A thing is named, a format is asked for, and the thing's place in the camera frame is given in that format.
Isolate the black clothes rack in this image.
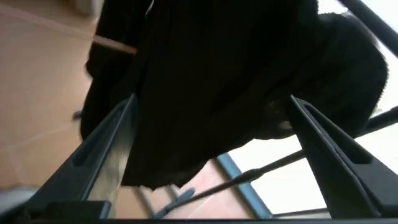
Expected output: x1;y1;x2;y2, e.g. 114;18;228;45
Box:
73;0;398;218

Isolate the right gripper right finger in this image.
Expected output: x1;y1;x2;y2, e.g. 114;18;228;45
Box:
287;95;398;218

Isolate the black garment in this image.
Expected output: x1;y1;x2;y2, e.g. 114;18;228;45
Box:
80;0;389;190

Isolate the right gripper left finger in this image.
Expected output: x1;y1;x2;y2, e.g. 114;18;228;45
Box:
26;94;139;218

